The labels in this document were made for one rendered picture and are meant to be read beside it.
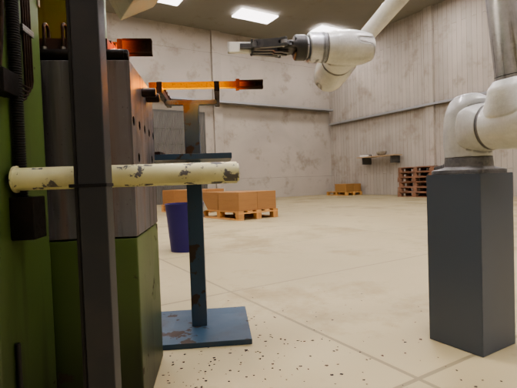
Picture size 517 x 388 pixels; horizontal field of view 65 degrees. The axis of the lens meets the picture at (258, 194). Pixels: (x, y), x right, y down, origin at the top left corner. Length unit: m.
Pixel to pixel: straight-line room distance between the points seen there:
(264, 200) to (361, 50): 5.39
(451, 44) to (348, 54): 11.73
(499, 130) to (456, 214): 0.31
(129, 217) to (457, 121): 1.10
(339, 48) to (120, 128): 0.66
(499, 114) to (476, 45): 11.17
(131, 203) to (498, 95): 1.10
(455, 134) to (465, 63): 11.10
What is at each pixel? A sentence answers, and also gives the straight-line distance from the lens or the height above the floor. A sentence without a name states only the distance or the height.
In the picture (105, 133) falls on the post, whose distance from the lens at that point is 0.65.
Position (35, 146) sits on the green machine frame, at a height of 0.70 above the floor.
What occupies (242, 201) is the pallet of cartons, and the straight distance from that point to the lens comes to 6.30.
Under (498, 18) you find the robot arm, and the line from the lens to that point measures 1.49.
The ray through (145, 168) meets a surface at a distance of 0.84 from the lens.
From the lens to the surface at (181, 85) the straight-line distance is 1.60.
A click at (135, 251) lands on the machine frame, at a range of 1.09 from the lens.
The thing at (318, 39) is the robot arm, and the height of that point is 1.01.
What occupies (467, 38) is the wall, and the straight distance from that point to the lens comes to 12.77.
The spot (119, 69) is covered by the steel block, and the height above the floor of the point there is 0.89.
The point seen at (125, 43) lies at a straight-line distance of 1.30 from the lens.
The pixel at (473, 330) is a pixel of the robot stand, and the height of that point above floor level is 0.08.
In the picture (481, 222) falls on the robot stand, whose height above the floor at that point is 0.44.
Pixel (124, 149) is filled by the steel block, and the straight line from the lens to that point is 1.09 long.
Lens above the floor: 0.60
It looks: 2 degrees down
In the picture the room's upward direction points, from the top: 2 degrees counter-clockwise
